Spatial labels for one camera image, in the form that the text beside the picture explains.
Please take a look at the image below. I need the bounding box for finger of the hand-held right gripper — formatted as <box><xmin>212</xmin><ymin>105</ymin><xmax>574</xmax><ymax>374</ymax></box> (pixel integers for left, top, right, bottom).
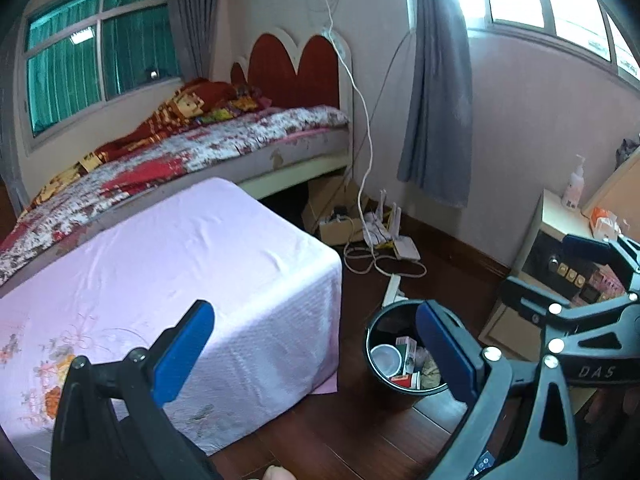
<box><xmin>562</xmin><ymin>234</ymin><xmax>640</xmax><ymax>291</ymax></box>
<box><xmin>501</xmin><ymin>277</ymin><xmax>576</xmax><ymax>333</ymax></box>

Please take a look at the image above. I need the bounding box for pink floral tablecloth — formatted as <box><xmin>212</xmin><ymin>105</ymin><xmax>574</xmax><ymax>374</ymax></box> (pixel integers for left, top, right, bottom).
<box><xmin>0</xmin><ymin>177</ymin><xmax>343</xmax><ymax>466</ymax></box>

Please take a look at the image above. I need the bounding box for grey curtain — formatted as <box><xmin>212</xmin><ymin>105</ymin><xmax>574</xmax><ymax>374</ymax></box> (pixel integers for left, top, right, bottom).
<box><xmin>0</xmin><ymin>25</ymin><xmax>28</xmax><ymax>201</ymax></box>
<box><xmin>167</xmin><ymin>0</ymin><xmax>226</xmax><ymax>81</ymax></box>
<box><xmin>397</xmin><ymin>0</ymin><xmax>473</xmax><ymax>208</ymax></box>

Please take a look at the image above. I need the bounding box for floral bed sheet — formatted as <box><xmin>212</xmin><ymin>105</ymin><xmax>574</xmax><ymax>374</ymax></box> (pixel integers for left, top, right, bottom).
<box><xmin>0</xmin><ymin>105</ymin><xmax>350</xmax><ymax>286</ymax></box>

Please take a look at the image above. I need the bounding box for black round trash bin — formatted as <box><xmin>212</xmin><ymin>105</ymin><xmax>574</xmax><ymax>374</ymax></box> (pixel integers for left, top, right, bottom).
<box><xmin>364</xmin><ymin>300</ymin><xmax>468</xmax><ymax>400</ymax></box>

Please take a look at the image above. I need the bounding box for black safe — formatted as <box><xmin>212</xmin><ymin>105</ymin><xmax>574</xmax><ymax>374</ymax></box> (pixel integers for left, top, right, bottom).
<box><xmin>530</xmin><ymin>227</ymin><xmax>631</xmax><ymax>308</ymax></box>

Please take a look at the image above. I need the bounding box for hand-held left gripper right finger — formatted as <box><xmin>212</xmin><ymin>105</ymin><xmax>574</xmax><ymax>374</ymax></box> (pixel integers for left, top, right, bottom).
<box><xmin>416</xmin><ymin>300</ymin><xmax>593</xmax><ymax>480</ymax></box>

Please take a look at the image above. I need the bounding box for white floor cable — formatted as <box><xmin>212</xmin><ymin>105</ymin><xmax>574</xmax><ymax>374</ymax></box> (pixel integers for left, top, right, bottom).
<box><xmin>342</xmin><ymin>240</ymin><xmax>428</xmax><ymax>281</ymax></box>

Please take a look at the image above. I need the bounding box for cardboard box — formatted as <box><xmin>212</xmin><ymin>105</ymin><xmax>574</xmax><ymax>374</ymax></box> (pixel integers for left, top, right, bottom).
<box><xmin>302</xmin><ymin>177</ymin><xmax>373</xmax><ymax>246</ymax></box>

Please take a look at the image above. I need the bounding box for black hanging cable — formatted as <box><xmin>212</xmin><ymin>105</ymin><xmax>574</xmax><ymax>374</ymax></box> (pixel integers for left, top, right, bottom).
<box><xmin>345</xmin><ymin>30</ymin><xmax>416</xmax><ymax>191</ymax></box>

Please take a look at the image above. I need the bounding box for white bed with red headboard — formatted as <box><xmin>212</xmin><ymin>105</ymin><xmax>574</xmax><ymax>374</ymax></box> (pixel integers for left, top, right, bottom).
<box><xmin>0</xmin><ymin>30</ymin><xmax>353</xmax><ymax>286</ymax></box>

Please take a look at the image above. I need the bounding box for blue paper cup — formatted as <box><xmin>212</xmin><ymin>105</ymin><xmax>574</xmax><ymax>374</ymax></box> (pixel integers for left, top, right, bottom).
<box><xmin>370</xmin><ymin>345</ymin><xmax>403</xmax><ymax>378</ymax></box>

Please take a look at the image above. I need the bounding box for white hanging cable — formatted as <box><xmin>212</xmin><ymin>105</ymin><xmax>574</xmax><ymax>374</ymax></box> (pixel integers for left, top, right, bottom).
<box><xmin>315</xmin><ymin>0</ymin><xmax>375</xmax><ymax>248</ymax></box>

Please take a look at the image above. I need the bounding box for white router with antennas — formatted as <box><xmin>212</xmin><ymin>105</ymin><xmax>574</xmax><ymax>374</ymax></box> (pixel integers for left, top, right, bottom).
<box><xmin>362</xmin><ymin>189</ymin><xmax>421</xmax><ymax>261</ymax></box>

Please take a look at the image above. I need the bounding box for beige cloth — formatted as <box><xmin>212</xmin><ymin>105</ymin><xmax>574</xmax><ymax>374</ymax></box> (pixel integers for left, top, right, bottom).
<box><xmin>419</xmin><ymin>347</ymin><xmax>446</xmax><ymax>391</ymax></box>

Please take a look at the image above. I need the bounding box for pink box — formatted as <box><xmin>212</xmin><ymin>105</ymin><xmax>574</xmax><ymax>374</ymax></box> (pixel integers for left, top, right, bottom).
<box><xmin>572</xmin><ymin>266</ymin><xmax>626</xmax><ymax>307</ymax></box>

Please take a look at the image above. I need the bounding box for white power strip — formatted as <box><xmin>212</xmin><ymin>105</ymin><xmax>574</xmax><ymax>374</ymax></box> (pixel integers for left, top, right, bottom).
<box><xmin>382</xmin><ymin>275</ymin><xmax>408</xmax><ymax>308</ymax></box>

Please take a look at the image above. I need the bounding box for light wooden board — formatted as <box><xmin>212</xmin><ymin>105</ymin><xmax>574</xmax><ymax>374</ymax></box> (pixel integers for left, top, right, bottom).
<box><xmin>582</xmin><ymin>147</ymin><xmax>640</xmax><ymax>221</ymax></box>

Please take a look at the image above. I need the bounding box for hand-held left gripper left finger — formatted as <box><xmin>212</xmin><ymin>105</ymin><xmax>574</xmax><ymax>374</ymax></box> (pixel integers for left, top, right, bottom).
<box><xmin>50</xmin><ymin>300</ymin><xmax>216</xmax><ymax>480</ymax></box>

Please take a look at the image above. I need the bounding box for window with green glass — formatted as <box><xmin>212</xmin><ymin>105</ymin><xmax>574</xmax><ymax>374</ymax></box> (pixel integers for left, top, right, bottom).
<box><xmin>22</xmin><ymin>0</ymin><xmax>183</xmax><ymax>138</ymax></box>

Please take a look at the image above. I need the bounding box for red patterned blanket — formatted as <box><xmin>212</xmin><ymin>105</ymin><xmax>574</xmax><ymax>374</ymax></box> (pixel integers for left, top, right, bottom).
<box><xmin>30</xmin><ymin>77</ymin><xmax>273</xmax><ymax>211</ymax></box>

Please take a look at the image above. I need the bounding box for cream nightstand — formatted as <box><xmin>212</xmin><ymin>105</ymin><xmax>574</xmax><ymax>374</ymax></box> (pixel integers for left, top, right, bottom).
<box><xmin>480</xmin><ymin>190</ymin><xmax>640</xmax><ymax>401</ymax></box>

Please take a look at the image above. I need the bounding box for pump bottle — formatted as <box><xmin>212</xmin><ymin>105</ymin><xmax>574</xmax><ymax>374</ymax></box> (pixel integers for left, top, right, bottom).
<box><xmin>561</xmin><ymin>154</ymin><xmax>588</xmax><ymax>211</ymax></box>

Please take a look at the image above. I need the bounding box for orange white tissue pack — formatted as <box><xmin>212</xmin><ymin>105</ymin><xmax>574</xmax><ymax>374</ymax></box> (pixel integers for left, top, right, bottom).
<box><xmin>590</xmin><ymin>207</ymin><xmax>623</xmax><ymax>241</ymax></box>

